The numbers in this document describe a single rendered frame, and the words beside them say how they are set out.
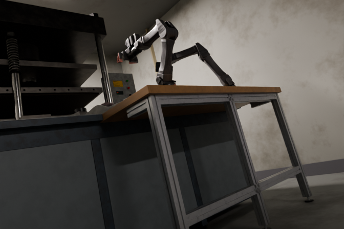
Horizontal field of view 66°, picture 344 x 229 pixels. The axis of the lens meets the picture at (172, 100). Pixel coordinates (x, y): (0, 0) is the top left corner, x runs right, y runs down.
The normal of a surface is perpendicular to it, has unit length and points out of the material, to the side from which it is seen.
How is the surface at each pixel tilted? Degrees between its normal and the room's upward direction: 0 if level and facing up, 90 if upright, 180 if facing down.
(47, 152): 90
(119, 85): 90
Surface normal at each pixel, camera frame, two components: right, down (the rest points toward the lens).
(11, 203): 0.60, -0.32
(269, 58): -0.75, 0.03
